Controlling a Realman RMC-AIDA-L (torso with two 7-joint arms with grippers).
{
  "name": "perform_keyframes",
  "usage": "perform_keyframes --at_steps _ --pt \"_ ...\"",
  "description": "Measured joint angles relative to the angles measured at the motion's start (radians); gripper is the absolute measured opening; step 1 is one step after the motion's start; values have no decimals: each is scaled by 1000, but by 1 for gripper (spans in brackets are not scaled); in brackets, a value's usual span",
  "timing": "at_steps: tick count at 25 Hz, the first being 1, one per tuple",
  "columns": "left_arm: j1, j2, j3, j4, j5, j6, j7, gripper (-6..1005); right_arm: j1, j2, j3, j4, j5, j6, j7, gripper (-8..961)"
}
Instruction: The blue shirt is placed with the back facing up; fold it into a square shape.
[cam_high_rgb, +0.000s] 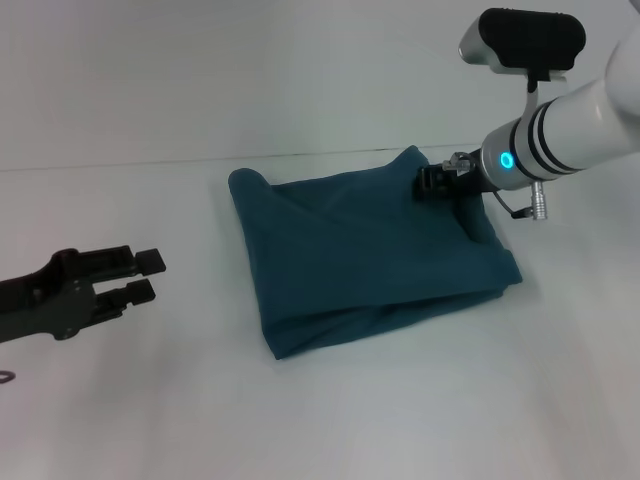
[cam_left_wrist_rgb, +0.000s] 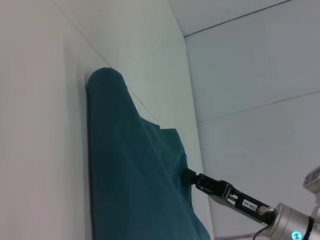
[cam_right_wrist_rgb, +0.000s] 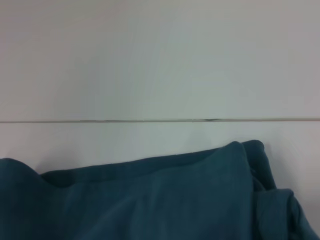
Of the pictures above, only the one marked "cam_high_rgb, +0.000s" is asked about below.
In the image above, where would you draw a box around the grey right gripper cable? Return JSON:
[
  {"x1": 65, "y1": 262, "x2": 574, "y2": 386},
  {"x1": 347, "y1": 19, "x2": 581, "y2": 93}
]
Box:
[{"x1": 442, "y1": 152, "x2": 552, "y2": 222}]

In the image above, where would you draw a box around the blue-green shirt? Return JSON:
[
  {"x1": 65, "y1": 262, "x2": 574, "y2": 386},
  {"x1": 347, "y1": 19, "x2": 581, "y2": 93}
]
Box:
[{"x1": 227, "y1": 144, "x2": 524, "y2": 362}]

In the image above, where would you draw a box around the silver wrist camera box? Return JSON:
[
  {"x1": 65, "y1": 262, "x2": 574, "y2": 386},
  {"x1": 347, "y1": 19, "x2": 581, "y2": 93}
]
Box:
[{"x1": 458, "y1": 7, "x2": 588, "y2": 111}]

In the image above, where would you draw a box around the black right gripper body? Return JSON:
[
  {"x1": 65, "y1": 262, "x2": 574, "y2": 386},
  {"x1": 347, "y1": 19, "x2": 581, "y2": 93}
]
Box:
[{"x1": 439, "y1": 148, "x2": 502, "y2": 201}]

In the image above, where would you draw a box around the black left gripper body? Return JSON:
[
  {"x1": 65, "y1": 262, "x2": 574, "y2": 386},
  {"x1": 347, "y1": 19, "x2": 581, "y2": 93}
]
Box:
[{"x1": 0, "y1": 247, "x2": 100, "y2": 344}]

